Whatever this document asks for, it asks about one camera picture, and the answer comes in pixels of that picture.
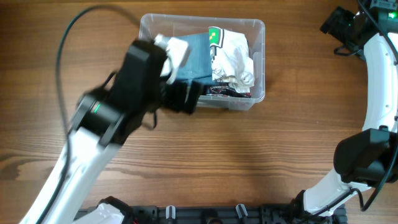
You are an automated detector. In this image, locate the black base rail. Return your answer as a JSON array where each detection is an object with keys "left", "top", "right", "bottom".
[{"left": 74, "top": 203, "right": 347, "bottom": 224}]

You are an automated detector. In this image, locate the blue towel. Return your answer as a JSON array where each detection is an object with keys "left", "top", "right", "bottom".
[{"left": 176, "top": 32, "right": 214, "bottom": 85}]

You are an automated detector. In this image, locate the plaid shirt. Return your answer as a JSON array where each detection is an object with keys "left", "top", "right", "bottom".
[{"left": 205, "top": 85, "right": 251, "bottom": 98}]

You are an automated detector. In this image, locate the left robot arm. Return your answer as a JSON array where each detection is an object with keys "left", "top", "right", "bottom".
[{"left": 22, "top": 37, "right": 201, "bottom": 223}]

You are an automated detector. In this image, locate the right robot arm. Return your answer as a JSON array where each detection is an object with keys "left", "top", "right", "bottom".
[{"left": 286, "top": 0, "right": 397, "bottom": 223}]

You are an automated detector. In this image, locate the white garment green tag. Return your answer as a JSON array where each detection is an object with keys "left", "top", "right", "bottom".
[{"left": 208, "top": 26, "right": 255, "bottom": 94}]

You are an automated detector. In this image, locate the clear plastic storage bin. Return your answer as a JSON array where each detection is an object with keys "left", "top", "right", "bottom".
[{"left": 139, "top": 14, "right": 266, "bottom": 111}]

